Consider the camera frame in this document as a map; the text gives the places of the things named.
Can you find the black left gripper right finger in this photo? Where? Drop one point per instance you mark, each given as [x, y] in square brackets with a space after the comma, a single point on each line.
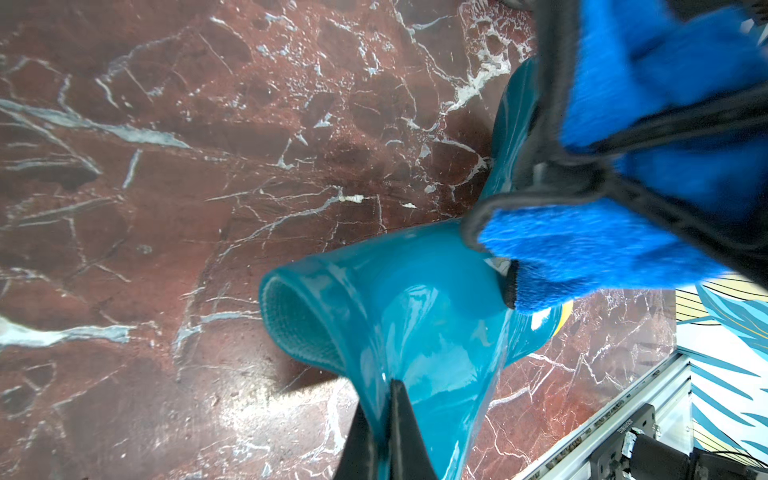
[409, 458]

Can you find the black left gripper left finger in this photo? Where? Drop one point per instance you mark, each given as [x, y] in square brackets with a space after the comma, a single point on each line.
[359, 459]

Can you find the teal rubber boot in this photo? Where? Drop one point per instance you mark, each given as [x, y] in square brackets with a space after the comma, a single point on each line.
[417, 306]

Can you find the blue grey cloth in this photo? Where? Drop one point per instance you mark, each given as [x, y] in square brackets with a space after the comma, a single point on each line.
[644, 159]

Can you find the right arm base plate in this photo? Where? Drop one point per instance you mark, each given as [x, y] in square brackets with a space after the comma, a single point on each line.
[610, 461]

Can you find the aluminium front rail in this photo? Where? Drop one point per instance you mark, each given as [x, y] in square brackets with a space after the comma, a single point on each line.
[667, 387]

